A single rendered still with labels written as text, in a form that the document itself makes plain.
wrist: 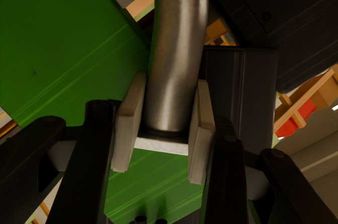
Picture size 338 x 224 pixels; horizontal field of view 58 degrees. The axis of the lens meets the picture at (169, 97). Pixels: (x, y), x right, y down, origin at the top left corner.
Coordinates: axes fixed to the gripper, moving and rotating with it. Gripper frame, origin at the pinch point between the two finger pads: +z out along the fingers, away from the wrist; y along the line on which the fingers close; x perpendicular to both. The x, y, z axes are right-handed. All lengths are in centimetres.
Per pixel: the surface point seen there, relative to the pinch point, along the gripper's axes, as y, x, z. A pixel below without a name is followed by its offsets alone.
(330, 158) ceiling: 377, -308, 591
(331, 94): 205, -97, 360
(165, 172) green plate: 0.6, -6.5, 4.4
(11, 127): -18.3, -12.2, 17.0
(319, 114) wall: 429, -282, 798
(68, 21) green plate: -7.1, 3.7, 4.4
